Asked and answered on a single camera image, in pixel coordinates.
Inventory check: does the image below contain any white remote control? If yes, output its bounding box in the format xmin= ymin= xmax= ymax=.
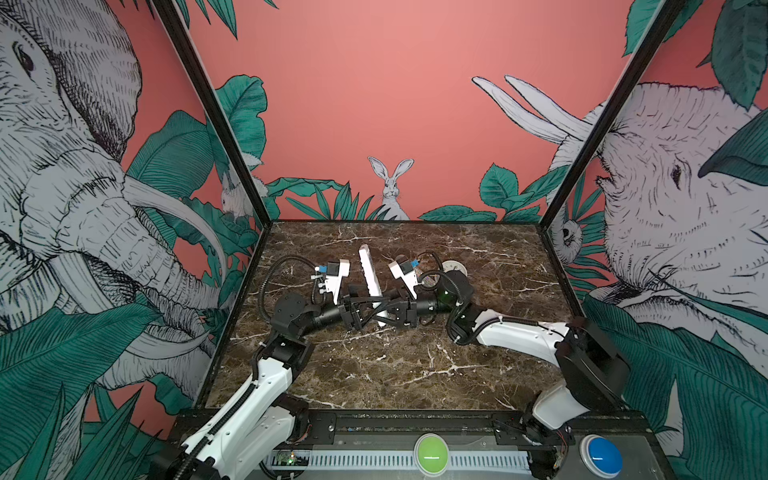
xmin=359 ymin=244 xmax=382 ymax=297

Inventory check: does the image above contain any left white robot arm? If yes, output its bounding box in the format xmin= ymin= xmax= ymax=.
xmin=148 ymin=248 xmax=383 ymax=479

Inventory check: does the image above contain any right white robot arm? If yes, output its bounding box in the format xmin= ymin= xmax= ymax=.
xmin=377 ymin=257 xmax=630 ymax=442

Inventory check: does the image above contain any white alarm clock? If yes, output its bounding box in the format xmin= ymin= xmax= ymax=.
xmin=442 ymin=260 xmax=468 ymax=278

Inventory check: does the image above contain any green push button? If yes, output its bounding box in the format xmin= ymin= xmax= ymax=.
xmin=413 ymin=433 xmax=450 ymax=478

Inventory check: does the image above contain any blue push button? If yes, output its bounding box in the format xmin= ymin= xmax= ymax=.
xmin=579 ymin=434 xmax=623 ymax=479

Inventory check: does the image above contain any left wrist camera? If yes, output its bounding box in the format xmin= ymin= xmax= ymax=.
xmin=311 ymin=259 xmax=351 ymax=305

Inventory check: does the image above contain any black front rail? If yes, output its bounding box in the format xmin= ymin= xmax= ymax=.
xmin=169 ymin=409 xmax=637 ymax=448

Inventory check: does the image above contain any white vented cable duct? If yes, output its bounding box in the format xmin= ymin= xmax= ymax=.
xmin=266 ymin=450 xmax=531 ymax=474

